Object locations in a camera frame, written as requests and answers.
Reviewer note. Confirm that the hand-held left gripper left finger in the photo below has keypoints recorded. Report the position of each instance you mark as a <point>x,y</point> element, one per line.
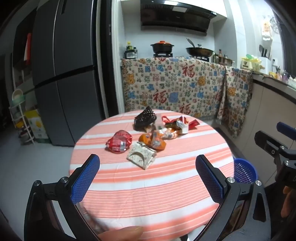
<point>85,178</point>

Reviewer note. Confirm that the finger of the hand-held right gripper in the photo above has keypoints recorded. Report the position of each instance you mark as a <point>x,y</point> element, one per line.
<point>288,129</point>
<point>266,141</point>

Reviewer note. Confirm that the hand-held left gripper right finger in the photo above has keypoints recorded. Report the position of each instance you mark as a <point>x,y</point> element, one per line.
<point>210,178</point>

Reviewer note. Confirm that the blue plastic basket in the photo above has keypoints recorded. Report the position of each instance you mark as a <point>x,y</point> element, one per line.
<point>245,171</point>

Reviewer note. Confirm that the red foil snack packet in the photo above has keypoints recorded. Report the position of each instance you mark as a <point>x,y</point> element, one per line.
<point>118,141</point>

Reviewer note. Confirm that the long red packet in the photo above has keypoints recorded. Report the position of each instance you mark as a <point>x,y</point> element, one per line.
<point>193,124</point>

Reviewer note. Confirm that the red white paper carton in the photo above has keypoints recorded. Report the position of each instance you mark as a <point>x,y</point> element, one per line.
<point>182,126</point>

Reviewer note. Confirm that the beige paper wrapper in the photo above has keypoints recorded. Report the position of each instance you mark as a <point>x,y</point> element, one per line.
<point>141,156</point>

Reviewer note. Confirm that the white orange printed wrapper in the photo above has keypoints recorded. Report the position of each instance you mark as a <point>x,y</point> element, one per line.
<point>170,134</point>

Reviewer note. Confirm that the leaf-wrapped rice dumpling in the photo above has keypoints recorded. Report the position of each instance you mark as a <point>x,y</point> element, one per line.
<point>171,125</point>

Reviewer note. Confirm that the orange snack packet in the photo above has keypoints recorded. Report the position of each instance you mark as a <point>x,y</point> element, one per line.
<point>144,138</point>

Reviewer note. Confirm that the red plastic bag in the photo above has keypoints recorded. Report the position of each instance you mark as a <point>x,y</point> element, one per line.
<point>165,119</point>

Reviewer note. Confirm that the dark dotted bag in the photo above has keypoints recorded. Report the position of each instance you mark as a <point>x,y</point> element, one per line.
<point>144,117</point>

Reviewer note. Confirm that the person's right hand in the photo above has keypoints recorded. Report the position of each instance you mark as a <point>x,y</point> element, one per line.
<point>289,201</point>

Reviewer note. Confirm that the person's left hand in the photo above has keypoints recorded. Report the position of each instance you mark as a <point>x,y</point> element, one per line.
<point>122,234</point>

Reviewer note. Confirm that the striped orange white tablecloth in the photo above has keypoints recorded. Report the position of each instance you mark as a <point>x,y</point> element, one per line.
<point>161,185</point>

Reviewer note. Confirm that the yellow white cardboard box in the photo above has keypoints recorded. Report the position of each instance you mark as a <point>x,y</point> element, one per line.
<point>38,127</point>

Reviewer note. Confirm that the white knife block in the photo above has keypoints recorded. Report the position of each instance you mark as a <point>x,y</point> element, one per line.
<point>264,59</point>

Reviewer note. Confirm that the yellow green container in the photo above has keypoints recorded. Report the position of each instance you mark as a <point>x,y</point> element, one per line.
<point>249,63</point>

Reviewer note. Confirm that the stainless steel pot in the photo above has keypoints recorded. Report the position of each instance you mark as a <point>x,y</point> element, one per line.
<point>225,60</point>

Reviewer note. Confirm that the large printed cloth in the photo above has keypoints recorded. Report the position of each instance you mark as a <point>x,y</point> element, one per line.
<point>173,88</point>

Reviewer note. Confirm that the dark grey refrigerator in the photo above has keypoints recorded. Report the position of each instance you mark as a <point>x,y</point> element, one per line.
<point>69,69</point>

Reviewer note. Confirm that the black wok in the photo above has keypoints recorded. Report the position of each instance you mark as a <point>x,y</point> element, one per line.
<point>200,52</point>

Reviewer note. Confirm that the metal ladle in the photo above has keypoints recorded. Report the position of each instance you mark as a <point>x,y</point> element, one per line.
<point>191,42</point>

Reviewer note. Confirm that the gas stove burner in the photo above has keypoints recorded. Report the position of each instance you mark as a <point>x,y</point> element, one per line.
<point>163,55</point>

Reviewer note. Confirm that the yellow capped oil bottle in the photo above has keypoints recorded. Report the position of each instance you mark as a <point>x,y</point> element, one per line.
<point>128,46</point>

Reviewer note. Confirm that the black pot with orange lid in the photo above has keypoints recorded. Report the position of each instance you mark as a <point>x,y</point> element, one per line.
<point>161,47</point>

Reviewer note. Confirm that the black range hood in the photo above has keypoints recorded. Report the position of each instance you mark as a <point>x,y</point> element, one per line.
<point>175,16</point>

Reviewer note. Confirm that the yellow white wall hanging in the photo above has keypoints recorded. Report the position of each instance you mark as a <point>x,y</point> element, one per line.
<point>267,29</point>

